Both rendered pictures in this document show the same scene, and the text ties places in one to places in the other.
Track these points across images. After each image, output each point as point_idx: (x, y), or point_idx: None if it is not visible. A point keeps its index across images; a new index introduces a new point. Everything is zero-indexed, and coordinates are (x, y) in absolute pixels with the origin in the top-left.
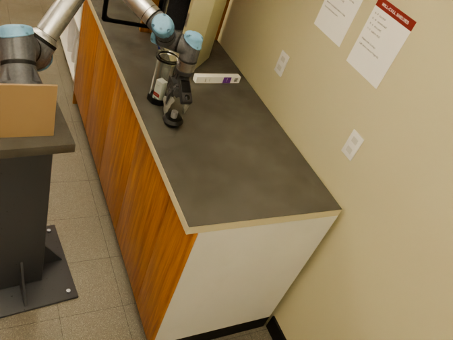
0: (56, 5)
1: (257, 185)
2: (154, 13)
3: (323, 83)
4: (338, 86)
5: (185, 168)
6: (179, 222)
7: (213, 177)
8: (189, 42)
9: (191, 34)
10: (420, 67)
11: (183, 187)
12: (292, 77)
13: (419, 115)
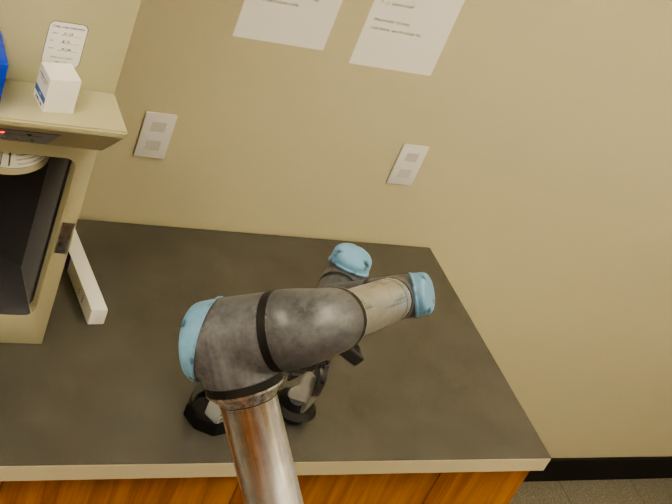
0: (290, 478)
1: (419, 336)
2: (410, 292)
3: (304, 116)
4: (344, 104)
5: (419, 427)
6: (484, 480)
7: (427, 392)
8: (367, 273)
9: (361, 258)
10: (503, 19)
11: (469, 442)
12: (203, 144)
13: (516, 73)
